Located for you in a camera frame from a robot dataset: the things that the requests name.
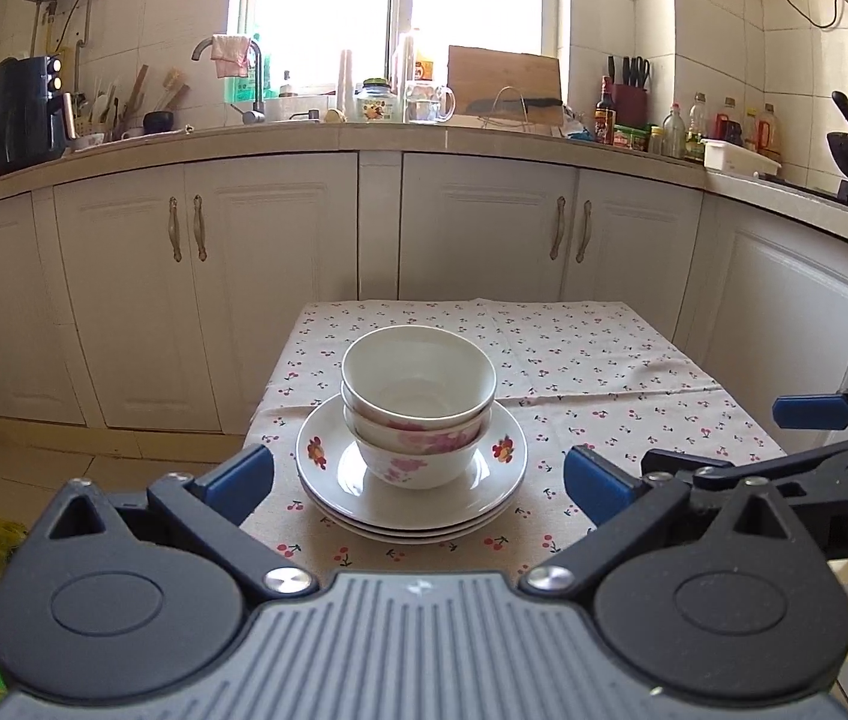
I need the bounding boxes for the stack of white cups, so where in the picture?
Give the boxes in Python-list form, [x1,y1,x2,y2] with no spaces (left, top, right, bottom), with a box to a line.
[338,49,357,122]

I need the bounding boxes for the clear glass bottle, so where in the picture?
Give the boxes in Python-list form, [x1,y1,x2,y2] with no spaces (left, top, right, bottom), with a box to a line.
[661,104,688,159]

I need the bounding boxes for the dark soy sauce bottle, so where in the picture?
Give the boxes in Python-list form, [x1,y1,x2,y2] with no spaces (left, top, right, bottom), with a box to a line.
[594,76,618,146]

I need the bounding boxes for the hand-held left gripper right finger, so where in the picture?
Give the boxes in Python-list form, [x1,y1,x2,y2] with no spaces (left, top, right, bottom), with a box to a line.
[518,445,796,602]

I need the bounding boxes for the wooden cutting board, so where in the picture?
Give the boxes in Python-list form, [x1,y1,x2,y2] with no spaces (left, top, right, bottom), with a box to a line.
[446,45,564,125]

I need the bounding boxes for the wooden brush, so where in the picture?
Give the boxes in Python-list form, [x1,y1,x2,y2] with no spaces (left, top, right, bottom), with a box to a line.
[157,68,190,114]

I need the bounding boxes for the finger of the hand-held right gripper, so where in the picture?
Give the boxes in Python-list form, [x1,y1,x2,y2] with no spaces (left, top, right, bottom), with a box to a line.
[640,438,848,489]
[772,378,848,433]

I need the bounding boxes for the pink dish cloth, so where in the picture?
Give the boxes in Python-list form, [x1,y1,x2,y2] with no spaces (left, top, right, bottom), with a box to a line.
[211,34,253,79]

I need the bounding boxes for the white kitchen cabinets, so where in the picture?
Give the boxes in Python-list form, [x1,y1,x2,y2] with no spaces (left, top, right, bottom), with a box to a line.
[0,150,848,720]

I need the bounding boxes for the beige stone countertop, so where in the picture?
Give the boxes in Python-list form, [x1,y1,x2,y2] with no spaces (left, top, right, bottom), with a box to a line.
[0,120,848,268]

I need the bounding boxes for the white plastic tray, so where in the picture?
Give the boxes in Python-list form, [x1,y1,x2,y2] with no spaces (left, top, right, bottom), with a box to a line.
[700,138,783,174]

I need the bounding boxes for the window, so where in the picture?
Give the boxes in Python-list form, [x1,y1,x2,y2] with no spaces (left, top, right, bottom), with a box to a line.
[228,0,572,96]

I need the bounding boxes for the green dish soap bottle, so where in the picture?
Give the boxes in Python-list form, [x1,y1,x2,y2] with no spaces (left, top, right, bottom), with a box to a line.
[224,33,272,104]

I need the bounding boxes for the dark red knife block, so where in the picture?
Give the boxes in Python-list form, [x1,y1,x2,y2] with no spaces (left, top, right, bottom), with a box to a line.
[607,55,651,130]

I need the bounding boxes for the cherry print tablecloth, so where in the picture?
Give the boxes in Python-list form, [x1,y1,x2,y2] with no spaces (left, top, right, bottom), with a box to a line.
[240,298,790,580]

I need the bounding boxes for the white floral plate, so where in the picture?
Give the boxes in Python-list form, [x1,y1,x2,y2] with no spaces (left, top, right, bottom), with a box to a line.
[299,486,524,538]
[295,393,529,530]
[307,501,516,545]

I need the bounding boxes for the orange oil bottle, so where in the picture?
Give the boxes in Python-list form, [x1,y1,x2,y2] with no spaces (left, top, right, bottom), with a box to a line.
[757,103,782,163]

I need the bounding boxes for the yellow-cap oil bottle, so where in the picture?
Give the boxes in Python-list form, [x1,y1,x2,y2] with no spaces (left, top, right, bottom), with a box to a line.
[685,93,709,163]

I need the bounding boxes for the white pink-flower bowl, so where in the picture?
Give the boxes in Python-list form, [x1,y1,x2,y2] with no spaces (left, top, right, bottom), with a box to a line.
[341,325,498,428]
[343,385,493,453]
[352,427,487,491]

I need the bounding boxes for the glass pitcher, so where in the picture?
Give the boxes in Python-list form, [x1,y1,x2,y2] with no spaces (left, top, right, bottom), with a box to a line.
[402,80,457,125]

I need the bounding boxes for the wire rack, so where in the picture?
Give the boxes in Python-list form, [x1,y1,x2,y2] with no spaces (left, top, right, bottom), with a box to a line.
[491,85,531,125]

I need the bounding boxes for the black air fryer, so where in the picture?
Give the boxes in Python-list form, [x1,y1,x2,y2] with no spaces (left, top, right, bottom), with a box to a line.
[0,55,70,178]

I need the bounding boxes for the floral glass jar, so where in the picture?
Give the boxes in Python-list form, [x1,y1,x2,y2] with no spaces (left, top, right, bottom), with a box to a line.
[353,78,403,124]

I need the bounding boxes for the metal kitchen faucet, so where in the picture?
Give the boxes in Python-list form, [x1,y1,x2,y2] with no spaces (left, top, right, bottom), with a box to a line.
[191,35,269,125]

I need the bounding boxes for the red seasoning bottle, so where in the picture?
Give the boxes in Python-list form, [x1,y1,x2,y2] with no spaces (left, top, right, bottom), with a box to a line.
[715,97,742,144]

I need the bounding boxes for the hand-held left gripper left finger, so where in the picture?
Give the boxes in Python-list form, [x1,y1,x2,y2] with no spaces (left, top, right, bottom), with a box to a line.
[45,444,320,602]

